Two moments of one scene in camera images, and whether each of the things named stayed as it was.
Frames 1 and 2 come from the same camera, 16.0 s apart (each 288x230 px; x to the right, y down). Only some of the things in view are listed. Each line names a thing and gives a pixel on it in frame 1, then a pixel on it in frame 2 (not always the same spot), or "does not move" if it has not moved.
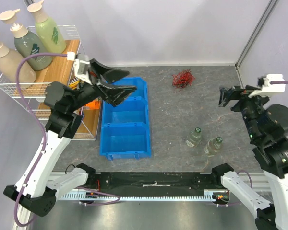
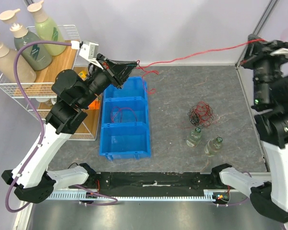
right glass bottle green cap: [213, 145] does not move
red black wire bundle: [181, 80] to [201, 114]
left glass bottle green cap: [194, 137] does not move
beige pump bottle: [7, 63] does not move
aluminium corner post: [269, 8] does not move
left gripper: [116, 95] to [116, 71]
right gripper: [236, 96] to [259, 63]
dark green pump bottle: [26, 45] does not move
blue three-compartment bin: [125, 133] does not move
